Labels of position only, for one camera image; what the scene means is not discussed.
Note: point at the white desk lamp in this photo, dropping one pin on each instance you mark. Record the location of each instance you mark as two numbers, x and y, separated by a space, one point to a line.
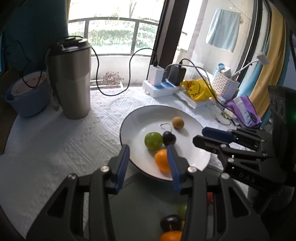
260 57

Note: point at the white power strip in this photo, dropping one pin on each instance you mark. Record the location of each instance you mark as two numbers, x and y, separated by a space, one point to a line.
165 89

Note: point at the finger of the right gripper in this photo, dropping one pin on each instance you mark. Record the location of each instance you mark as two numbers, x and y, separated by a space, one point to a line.
210 145
219 135

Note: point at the hanging light blue towel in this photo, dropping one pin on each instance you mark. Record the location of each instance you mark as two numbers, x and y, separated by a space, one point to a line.
224 29

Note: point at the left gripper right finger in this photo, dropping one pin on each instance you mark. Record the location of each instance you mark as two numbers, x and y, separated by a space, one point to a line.
234 218

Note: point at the green fruit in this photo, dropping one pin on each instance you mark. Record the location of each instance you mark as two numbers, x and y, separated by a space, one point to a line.
153 141
182 211

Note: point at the purple pouch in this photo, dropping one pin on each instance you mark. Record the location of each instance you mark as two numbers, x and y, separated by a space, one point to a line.
245 112

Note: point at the green fruit on plate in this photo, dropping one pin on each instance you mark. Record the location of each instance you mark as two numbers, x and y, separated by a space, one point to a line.
153 141

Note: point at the blue bowl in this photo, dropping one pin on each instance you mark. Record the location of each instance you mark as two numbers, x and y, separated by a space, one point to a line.
30 94

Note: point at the dark plum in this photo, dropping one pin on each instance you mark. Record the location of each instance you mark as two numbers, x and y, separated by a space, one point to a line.
168 138
171 223

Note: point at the white embossed tablecloth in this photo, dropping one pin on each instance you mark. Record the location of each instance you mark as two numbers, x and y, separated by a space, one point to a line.
43 149

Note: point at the steel tumbler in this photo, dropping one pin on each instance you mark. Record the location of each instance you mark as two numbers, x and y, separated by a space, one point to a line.
68 63

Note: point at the round grey-green mat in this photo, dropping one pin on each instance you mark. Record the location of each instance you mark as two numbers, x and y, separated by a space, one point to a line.
136 211

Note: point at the brown kiwi on plate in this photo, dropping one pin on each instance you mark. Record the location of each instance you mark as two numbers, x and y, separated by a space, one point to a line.
178 122

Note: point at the white basket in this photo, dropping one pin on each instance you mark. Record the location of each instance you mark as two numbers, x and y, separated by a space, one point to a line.
224 86

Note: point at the orange fruit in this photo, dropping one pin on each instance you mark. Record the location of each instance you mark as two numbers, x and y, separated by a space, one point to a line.
161 160
171 236

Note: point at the red tomato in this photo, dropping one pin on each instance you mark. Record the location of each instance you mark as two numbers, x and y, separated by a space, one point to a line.
209 198

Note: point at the yellow curtain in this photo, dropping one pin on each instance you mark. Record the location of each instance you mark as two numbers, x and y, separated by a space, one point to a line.
270 73

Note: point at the white plate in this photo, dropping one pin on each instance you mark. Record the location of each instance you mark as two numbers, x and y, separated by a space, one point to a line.
150 129

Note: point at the teal curtain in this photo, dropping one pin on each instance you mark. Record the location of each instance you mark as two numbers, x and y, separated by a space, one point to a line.
28 28

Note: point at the white charger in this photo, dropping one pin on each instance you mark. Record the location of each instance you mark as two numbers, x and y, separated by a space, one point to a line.
155 75

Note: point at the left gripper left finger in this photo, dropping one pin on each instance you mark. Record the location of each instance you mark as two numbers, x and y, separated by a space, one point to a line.
62 216

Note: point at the black charger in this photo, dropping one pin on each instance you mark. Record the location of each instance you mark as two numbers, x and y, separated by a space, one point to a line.
176 75

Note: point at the yellow duck bag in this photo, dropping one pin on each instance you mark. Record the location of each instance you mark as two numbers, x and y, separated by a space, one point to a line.
198 90

